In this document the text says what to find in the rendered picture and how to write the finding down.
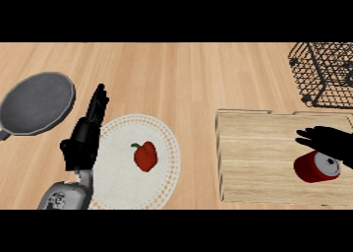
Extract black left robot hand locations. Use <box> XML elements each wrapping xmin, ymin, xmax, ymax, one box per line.
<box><xmin>58</xmin><ymin>83</ymin><xmax>111</xmax><ymax>172</ymax></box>

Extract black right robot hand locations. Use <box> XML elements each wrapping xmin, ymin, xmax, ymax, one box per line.
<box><xmin>294</xmin><ymin>125</ymin><xmax>353</xmax><ymax>175</ymax></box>

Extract red bell pepper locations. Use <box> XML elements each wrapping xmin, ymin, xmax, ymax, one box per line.
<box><xmin>131</xmin><ymin>141</ymin><xmax>160</xmax><ymax>173</ymax></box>

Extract white round placemat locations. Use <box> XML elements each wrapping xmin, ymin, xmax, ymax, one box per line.
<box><xmin>88</xmin><ymin>113</ymin><xmax>182</xmax><ymax>211</ymax></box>

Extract wooden tray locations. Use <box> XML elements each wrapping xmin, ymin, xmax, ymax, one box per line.
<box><xmin>216</xmin><ymin>108</ymin><xmax>353</xmax><ymax>207</ymax></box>

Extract red can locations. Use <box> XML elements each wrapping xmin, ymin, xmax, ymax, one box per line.
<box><xmin>293</xmin><ymin>150</ymin><xmax>342</xmax><ymax>184</ymax></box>

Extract grey frying pan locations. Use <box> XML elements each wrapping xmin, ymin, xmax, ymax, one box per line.
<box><xmin>0</xmin><ymin>71</ymin><xmax>77</xmax><ymax>149</ymax></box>

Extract black wire tiered basket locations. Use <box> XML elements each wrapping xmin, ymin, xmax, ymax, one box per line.
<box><xmin>289</xmin><ymin>41</ymin><xmax>353</xmax><ymax>110</ymax></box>

